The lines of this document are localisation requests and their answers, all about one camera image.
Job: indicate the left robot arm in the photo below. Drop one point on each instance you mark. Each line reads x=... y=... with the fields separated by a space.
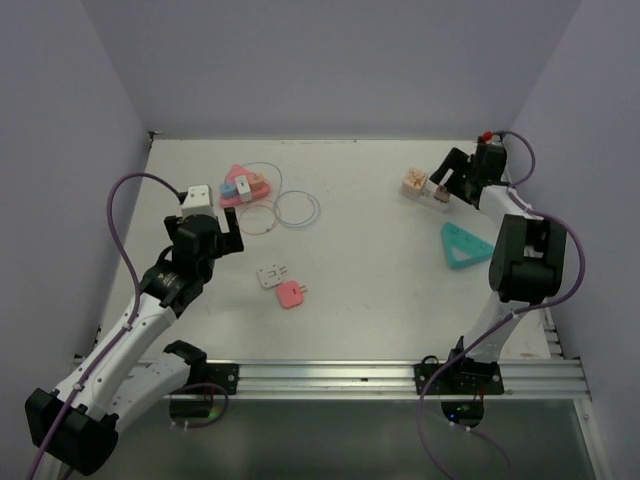
x=80 y=420

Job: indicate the white charger plug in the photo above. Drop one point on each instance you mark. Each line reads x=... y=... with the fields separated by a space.
x=244 y=192

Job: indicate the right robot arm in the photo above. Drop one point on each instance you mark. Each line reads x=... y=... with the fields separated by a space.
x=526 y=267

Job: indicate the white plug adapter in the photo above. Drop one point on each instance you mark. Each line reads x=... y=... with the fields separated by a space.
x=271 y=274

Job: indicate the orange plug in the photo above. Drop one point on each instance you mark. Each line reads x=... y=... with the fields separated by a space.
x=256 y=181

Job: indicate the beige cube socket adapter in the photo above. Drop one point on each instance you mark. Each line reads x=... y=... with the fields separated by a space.
x=413 y=182

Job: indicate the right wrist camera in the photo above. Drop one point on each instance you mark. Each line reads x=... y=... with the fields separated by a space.
x=491 y=138

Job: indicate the pink triangular power strip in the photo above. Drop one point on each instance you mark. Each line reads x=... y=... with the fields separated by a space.
x=258 y=195

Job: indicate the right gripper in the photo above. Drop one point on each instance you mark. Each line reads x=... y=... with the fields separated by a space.
x=456 y=160

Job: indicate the pink plug adapter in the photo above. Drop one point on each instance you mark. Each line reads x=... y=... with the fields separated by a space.
x=290 y=294

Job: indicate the blue plug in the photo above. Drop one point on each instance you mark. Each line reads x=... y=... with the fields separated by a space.
x=228 y=190

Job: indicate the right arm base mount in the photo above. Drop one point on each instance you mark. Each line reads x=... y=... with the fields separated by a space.
x=465 y=377

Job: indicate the aluminium front rail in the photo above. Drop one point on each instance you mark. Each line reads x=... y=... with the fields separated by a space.
x=367 y=380

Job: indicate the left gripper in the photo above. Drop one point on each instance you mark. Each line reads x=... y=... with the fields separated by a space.
x=228 y=241

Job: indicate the white triangular power strip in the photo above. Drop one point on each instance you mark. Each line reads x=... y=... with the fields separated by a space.
x=426 y=199

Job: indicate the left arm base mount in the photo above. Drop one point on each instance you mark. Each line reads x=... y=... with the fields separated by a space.
x=223 y=374

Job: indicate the teal triangular power strip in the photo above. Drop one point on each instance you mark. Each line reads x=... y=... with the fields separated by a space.
x=463 y=249

